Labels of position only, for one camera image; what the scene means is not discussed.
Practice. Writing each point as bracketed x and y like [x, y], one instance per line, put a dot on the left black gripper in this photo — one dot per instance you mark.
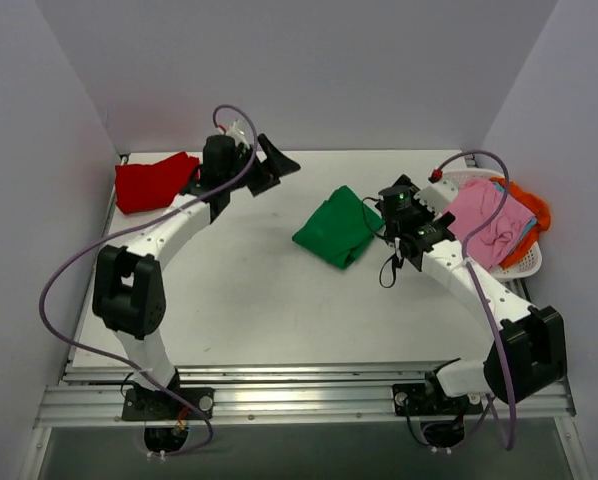
[261, 173]

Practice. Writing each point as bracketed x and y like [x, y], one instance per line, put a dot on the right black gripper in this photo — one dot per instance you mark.
[394, 220]

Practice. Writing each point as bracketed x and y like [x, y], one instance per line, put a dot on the green t-shirt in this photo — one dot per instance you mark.
[340, 230]

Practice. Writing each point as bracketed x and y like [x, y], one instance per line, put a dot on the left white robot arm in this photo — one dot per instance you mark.
[129, 295]

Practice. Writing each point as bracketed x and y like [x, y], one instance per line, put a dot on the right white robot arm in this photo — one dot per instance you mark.
[528, 352]

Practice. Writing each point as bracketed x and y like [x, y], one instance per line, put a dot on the light blue t-shirt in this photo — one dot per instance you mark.
[518, 217]

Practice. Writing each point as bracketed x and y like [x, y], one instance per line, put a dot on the orange t-shirt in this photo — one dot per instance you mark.
[543, 224]

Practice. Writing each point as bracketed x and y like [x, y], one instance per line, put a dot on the white plastic laundry basket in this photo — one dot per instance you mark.
[474, 203]

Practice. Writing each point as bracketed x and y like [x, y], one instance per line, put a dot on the folded red t-shirt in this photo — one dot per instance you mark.
[147, 187]

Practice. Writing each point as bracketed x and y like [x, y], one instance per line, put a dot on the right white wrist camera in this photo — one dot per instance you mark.
[440, 191]

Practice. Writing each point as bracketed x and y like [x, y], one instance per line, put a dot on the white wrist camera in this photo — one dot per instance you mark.
[236, 131]
[440, 191]

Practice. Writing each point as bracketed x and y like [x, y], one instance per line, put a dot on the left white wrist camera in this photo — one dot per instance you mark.
[236, 131]

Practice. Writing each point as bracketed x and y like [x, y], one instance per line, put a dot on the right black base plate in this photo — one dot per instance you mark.
[414, 399]

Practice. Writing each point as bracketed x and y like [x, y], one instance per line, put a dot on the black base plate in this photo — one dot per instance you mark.
[141, 405]
[414, 399]

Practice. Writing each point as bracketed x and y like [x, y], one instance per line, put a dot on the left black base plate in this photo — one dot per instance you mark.
[141, 405]

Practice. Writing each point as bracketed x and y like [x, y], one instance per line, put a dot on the aluminium rail frame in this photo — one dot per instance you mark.
[282, 337]

